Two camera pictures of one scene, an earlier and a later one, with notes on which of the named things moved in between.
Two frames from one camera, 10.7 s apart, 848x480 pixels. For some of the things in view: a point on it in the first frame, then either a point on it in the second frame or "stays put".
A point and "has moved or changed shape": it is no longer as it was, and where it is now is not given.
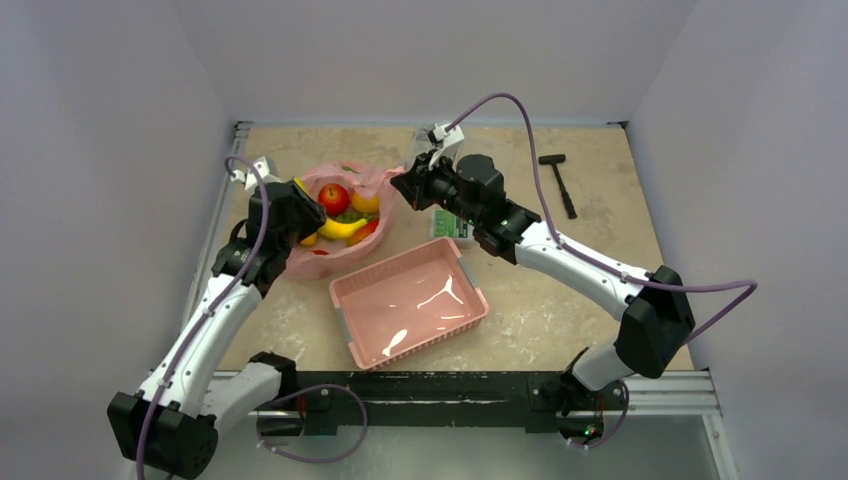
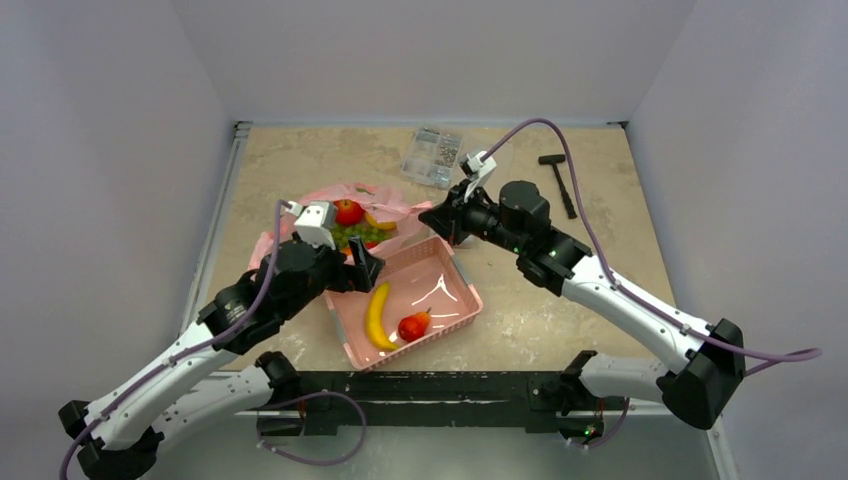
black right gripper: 414,183 to 454,216
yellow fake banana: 331,229 to 375,317
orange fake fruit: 366,205 to 381,225
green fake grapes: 352,217 to 341,233
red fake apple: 334,198 to 348,212
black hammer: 553,159 stays put
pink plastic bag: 329,257 has moved or changed shape
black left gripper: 311,211 to 359,276
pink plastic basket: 408,304 stays put
